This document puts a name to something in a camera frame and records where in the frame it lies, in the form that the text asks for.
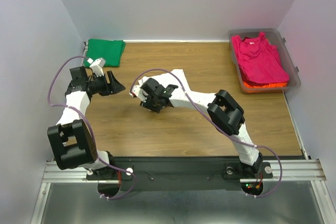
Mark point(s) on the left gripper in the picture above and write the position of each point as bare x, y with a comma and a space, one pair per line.
114, 87

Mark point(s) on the orange t shirt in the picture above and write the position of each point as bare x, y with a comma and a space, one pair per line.
265, 86

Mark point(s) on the white t shirt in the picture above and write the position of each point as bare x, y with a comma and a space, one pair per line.
166, 78

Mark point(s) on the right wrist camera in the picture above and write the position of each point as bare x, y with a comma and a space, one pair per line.
137, 92

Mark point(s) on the clear plastic bin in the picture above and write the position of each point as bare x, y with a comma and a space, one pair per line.
276, 39

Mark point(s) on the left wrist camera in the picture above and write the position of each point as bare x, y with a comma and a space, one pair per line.
96, 66

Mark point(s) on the pink t shirt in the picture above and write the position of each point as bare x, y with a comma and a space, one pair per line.
258, 60

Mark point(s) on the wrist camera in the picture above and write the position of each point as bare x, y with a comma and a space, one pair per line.
137, 92
96, 66

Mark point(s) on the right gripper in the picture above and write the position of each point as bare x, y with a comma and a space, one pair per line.
147, 105

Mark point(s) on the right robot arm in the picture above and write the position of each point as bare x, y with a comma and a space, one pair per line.
220, 109

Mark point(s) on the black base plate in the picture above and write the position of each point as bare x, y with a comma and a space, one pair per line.
133, 174

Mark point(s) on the aluminium rail frame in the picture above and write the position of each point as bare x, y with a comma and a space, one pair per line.
125, 129

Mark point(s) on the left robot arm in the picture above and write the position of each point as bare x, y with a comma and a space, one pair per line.
72, 140

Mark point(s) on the folded green t shirt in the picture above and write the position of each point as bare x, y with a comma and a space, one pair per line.
110, 50

